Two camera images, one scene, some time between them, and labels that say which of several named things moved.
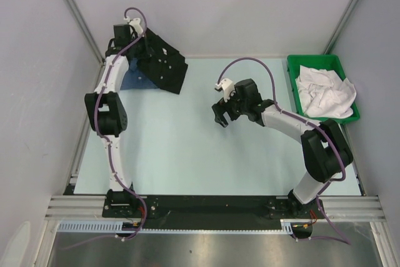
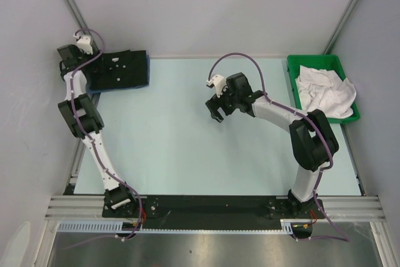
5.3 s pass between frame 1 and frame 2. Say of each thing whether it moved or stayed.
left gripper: moved
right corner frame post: stayed
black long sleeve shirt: moved
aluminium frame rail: stayed
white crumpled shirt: stayed
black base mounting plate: stayed
